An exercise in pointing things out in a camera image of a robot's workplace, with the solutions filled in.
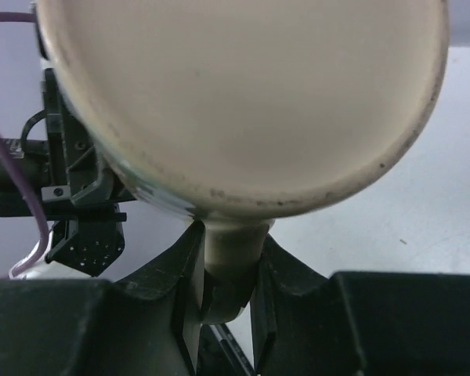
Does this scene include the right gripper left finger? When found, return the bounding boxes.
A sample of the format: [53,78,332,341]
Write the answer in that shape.
[0,222,204,375]

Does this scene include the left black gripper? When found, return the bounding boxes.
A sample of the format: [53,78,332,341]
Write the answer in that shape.
[21,68,128,219]

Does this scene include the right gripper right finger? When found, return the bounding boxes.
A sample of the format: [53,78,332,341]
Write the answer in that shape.
[251,237,470,375]

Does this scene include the cream floral mug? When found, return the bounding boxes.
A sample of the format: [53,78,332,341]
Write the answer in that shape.
[35,1,450,324]

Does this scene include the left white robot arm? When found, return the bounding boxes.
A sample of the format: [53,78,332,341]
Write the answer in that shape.
[3,69,133,278]

